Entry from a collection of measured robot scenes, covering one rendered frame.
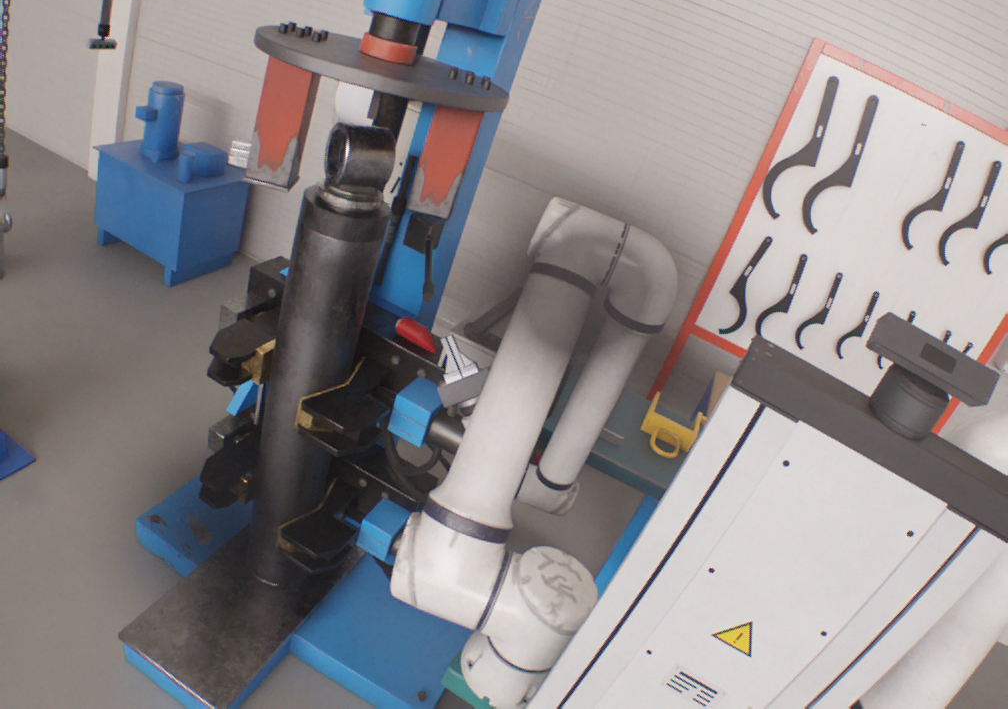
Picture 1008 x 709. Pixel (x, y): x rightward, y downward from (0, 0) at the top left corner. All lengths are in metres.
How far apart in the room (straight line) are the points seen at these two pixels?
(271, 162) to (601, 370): 0.86
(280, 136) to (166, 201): 2.51
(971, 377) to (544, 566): 0.72
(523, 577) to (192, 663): 1.30
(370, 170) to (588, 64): 2.04
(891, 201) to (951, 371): 2.66
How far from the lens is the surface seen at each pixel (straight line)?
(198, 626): 2.22
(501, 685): 1.23
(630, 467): 1.74
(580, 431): 1.30
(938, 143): 3.35
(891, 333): 0.68
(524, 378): 1.06
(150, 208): 4.12
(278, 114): 1.53
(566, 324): 1.08
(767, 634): 0.84
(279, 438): 1.85
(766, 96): 3.27
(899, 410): 0.68
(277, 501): 2.00
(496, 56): 1.81
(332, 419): 1.63
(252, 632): 2.21
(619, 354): 1.20
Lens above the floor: 1.99
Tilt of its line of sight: 27 degrees down
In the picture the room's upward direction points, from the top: 21 degrees clockwise
